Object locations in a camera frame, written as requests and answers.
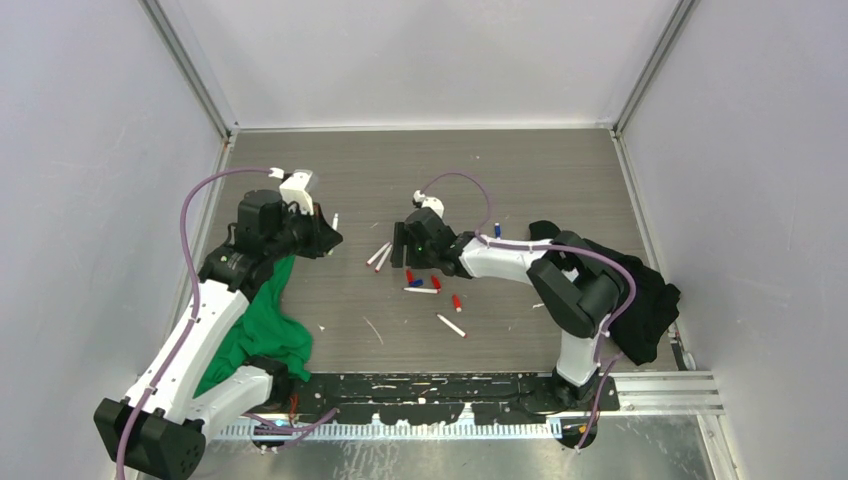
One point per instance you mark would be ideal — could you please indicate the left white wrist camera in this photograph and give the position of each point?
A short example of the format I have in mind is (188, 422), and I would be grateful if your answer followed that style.
(294, 189)

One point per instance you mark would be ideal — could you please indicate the slotted cable duct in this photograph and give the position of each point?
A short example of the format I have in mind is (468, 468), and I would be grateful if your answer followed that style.
(465, 429)

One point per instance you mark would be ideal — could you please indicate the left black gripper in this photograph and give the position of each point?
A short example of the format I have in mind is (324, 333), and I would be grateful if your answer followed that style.
(322, 237)

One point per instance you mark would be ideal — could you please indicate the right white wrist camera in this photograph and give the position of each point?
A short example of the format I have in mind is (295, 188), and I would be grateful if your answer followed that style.
(421, 200)

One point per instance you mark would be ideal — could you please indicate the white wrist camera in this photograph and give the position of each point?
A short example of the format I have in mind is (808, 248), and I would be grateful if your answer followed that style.
(294, 189)
(421, 200)

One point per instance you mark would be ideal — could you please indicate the green cloth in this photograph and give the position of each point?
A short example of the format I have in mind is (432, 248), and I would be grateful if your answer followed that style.
(262, 330)

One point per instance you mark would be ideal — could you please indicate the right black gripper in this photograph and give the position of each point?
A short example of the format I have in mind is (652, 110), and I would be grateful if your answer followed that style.
(403, 238)

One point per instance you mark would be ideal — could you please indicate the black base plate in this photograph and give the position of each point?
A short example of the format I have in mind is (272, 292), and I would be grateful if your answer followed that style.
(439, 398)

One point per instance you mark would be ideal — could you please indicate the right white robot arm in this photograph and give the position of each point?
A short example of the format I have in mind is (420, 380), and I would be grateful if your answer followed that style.
(583, 290)

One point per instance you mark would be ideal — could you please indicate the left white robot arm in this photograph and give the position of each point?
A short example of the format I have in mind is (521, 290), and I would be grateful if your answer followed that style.
(161, 426)

